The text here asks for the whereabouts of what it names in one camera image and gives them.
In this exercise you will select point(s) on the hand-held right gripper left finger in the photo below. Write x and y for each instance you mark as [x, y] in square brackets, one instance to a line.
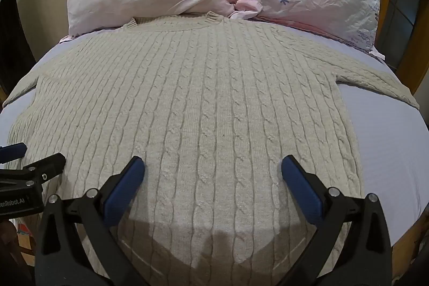
[122, 187]

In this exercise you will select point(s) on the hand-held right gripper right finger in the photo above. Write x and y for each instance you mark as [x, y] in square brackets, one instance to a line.
[301, 187]

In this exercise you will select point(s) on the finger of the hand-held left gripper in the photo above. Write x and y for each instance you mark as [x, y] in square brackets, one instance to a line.
[47, 167]
[13, 152]

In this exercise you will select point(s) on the wooden bed frame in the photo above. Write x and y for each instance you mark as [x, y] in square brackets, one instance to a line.
[407, 48]

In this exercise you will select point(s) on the lavender bed sheet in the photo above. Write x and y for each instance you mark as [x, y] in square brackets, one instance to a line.
[385, 152]

